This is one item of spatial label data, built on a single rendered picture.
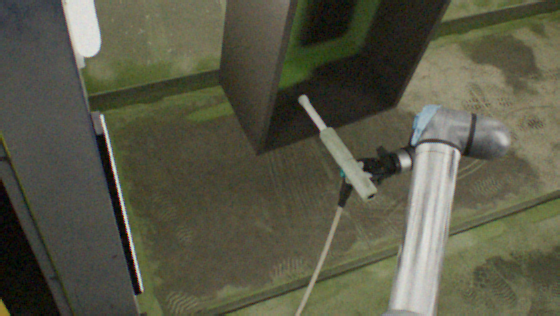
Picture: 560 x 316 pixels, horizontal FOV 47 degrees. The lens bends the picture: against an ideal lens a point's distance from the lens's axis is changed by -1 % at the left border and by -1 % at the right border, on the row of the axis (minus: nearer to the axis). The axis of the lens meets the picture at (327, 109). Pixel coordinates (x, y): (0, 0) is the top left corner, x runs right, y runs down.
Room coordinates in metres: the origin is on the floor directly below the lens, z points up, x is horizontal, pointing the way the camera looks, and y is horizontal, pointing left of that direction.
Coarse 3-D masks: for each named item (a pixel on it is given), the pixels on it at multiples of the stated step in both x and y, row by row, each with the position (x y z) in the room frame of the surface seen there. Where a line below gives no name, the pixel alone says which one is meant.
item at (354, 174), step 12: (300, 96) 1.67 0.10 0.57; (312, 108) 1.62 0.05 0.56; (324, 132) 1.50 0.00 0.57; (324, 144) 1.48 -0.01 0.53; (336, 144) 1.46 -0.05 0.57; (336, 156) 1.42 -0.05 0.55; (348, 156) 1.41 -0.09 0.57; (348, 168) 1.36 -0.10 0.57; (360, 168) 1.37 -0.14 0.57; (348, 180) 1.34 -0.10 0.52; (360, 180) 1.32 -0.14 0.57; (348, 192) 1.36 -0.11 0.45; (360, 192) 1.29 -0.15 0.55; (372, 192) 1.28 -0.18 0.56
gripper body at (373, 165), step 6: (390, 156) 1.49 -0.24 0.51; (366, 162) 1.44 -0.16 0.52; (372, 162) 1.45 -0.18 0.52; (378, 162) 1.45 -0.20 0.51; (396, 162) 1.47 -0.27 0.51; (366, 168) 1.43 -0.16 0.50; (372, 168) 1.42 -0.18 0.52; (378, 168) 1.42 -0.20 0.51; (384, 168) 1.43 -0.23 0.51; (390, 168) 1.46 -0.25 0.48; (396, 168) 1.45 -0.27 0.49; (384, 174) 1.42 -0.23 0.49; (390, 174) 1.46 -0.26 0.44; (378, 180) 1.41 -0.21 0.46
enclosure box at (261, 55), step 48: (240, 0) 1.56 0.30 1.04; (288, 0) 1.32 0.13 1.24; (336, 0) 1.93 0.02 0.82; (384, 0) 1.95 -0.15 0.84; (432, 0) 1.75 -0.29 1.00; (240, 48) 1.56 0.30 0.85; (288, 48) 1.87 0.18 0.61; (336, 48) 2.01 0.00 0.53; (384, 48) 1.90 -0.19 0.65; (240, 96) 1.56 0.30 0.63; (288, 96) 1.73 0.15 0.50; (336, 96) 1.78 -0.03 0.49; (384, 96) 1.83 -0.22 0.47; (288, 144) 1.52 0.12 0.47
